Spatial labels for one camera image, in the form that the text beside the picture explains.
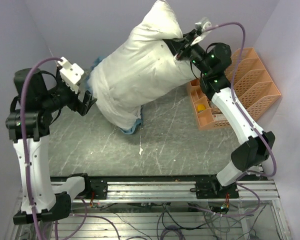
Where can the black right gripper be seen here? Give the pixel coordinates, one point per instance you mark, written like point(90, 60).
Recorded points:
point(181, 46)

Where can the white red box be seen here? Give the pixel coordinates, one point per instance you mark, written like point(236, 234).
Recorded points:
point(219, 117)

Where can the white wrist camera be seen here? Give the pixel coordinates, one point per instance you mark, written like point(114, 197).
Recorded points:
point(71, 74)
point(202, 28)

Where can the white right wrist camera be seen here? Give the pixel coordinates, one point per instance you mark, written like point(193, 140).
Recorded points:
point(202, 28)

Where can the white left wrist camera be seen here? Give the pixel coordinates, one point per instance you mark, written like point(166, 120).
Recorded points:
point(71, 74)

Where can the aluminium rail frame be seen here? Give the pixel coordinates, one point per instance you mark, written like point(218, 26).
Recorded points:
point(180, 191)

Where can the blue houndstooth bear pillowcase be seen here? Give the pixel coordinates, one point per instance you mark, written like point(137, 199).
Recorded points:
point(126, 120)

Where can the orange plastic file organizer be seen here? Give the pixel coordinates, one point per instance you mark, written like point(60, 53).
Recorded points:
point(253, 86)

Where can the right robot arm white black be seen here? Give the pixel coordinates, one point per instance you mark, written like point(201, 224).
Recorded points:
point(255, 144)

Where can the white pillow insert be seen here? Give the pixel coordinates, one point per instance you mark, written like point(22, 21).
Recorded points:
point(143, 68)

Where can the yellow object in organizer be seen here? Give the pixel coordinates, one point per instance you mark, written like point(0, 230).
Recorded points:
point(200, 108)

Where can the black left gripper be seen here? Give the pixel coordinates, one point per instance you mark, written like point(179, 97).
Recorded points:
point(77, 104)

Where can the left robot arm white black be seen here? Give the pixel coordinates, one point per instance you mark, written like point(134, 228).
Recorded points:
point(30, 134)

